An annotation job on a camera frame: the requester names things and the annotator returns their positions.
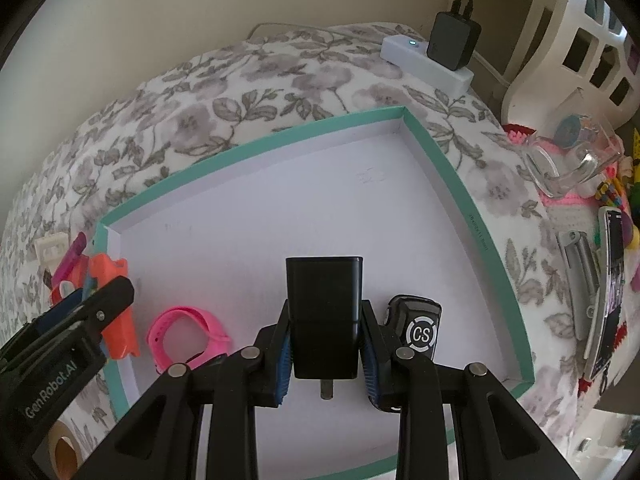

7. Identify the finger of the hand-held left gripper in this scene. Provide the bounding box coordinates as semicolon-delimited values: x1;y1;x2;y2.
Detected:
20;287;86;335
20;276;136;348

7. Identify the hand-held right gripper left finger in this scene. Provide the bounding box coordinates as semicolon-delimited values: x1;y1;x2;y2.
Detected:
85;300;293;480

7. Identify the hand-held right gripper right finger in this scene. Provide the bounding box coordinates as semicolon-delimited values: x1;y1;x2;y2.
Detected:
360;300;581;480

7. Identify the orange blue toy case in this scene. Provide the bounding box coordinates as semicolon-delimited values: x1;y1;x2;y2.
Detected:
87;254;141;361

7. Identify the black toy car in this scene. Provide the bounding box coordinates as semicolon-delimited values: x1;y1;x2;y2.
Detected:
385;296;443;413

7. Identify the white plastic clip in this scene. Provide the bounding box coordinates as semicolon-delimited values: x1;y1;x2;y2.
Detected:
34;232;68;273

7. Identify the pink wrist watch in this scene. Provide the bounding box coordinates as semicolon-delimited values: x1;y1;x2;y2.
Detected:
146;306;232;375

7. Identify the black charger plug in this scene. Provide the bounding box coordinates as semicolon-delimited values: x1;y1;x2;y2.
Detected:
285;256;364;401

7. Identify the teal white box tray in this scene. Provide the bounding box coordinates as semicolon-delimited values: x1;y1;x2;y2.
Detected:
95;105;536;480

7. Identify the brown tape roll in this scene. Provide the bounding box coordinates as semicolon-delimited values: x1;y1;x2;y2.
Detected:
32;417;86;480

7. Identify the grey metal clip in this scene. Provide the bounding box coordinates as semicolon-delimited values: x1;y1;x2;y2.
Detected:
557;230;601;343

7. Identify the smartphone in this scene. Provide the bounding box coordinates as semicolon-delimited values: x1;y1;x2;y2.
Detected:
585;206;633;381

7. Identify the floral grey white blanket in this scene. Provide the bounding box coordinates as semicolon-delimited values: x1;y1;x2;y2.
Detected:
0;22;591;441

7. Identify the clear plastic cup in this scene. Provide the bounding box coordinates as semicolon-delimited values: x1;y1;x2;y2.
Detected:
522;87;626;198

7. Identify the white power strip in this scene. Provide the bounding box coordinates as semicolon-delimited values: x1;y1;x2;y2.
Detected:
381;35;475;97

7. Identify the white plastic basket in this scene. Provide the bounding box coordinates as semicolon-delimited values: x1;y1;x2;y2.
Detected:
502;0;636;126

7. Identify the colourful bead string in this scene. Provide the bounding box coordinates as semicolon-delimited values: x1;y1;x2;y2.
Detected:
595;175;640;251

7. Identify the thin grey cable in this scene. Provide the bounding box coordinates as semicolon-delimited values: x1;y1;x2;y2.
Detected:
247;22;351;41

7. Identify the black wall adapter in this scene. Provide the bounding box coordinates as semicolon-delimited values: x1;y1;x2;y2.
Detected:
426;11;482;72

